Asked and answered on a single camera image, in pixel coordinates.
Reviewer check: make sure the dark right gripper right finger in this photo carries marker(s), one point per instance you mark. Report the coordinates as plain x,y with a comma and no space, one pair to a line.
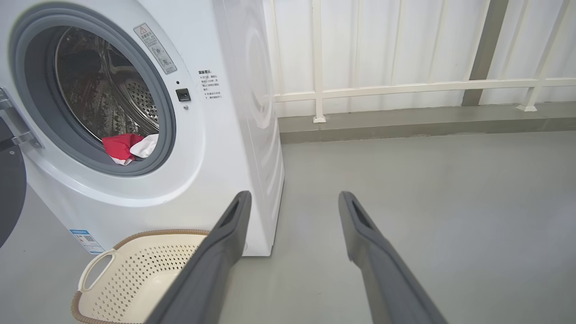
387,283

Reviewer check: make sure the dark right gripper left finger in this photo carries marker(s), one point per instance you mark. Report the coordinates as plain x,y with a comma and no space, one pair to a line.
202,279

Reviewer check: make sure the red and white garment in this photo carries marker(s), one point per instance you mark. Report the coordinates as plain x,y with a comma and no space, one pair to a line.
118,146

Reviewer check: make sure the black round glass washer door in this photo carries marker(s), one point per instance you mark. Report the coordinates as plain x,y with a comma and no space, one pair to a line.
9,189

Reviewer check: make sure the cream basket with brown rim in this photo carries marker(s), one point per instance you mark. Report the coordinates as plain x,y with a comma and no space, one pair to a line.
135,279

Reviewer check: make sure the white front-load washing machine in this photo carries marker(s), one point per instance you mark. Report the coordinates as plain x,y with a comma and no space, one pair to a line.
216,148

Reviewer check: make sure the black door lock socket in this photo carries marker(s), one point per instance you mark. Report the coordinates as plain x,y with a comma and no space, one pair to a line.
183,94

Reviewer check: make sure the perforated steel washer drum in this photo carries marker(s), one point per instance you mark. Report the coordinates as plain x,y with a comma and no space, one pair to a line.
90,90

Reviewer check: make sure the metal door hinge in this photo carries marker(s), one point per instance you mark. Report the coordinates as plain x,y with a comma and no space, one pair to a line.
15,121

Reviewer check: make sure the blue energy label sticker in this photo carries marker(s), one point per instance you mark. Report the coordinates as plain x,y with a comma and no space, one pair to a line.
87,242

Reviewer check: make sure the white metal railing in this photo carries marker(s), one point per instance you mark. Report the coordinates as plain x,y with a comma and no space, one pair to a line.
318,58

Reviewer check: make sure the grey warning sticker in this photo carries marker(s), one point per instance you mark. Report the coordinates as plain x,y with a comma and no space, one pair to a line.
155,48

